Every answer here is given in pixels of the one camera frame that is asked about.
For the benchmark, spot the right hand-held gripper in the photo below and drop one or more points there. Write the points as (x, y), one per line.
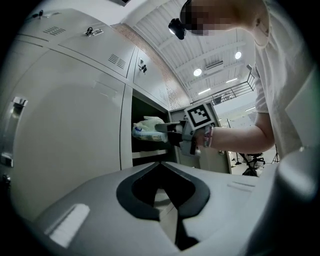
(200, 116)

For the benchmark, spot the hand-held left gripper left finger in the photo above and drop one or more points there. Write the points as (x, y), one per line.
(100, 220)

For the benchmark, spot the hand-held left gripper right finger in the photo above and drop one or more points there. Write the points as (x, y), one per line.
(225, 212)

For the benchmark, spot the clear plastic bag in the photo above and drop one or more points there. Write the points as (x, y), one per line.
(147, 131)

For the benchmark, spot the grey metal locker cabinet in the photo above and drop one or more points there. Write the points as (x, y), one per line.
(75, 125)

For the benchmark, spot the person's right forearm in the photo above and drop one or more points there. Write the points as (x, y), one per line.
(240, 137)

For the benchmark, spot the person's right hand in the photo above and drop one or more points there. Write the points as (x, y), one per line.
(201, 138)

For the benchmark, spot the strip ceiling lamp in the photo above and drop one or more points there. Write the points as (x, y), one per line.
(231, 80)
(204, 91)

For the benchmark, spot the black office chair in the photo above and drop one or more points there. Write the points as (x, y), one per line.
(256, 159)

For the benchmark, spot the round ceiling lamp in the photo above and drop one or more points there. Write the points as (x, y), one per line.
(238, 55)
(197, 72)

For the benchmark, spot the metal mezzanine railing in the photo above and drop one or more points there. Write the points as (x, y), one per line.
(232, 92)

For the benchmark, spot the black tripod stand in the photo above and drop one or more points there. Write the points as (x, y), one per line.
(276, 155)

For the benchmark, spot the ceiling air vent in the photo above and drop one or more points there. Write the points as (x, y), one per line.
(214, 65)

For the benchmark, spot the person's white shirt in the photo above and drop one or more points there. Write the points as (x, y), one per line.
(280, 87)

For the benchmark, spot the person's head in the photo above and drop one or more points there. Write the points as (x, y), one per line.
(225, 15)

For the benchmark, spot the black head-mounted camera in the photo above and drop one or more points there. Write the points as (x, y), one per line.
(177, 28)

